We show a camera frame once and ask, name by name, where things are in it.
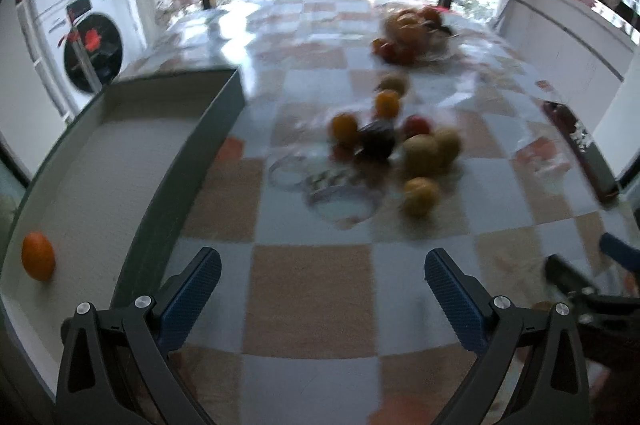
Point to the yellow round fruit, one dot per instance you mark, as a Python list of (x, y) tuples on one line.
[(421, 154), (450, 145), (421, 196)]

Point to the white cabinet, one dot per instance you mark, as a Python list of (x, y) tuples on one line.
[(560, 40)]

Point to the white washing machine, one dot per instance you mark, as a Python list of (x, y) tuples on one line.
[(92, 50)]

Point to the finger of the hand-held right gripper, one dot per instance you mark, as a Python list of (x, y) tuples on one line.
[(619, 247), (565, 275)]

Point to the orange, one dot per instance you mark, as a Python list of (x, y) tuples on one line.
[(381, 46), (37, 256), (344, 126), (430, 15), (387, 104)]

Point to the dark purple plum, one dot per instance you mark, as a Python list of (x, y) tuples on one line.
[(443, 30), (376, 141)]

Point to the yellow-orange round fruit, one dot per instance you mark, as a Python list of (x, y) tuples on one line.
[(406, 28)]

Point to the clear glass bowl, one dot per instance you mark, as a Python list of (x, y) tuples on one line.
[(440, 47)]

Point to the yellow-green round fruit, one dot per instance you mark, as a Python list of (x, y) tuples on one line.
[(393, 83)]

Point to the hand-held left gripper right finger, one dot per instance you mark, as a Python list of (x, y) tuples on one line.
[(452, 295)]

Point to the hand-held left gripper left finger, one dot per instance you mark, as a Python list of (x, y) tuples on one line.
[(192, 290)]

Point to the grey rectangular tray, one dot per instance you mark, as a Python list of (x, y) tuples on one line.
[(100, 165)]

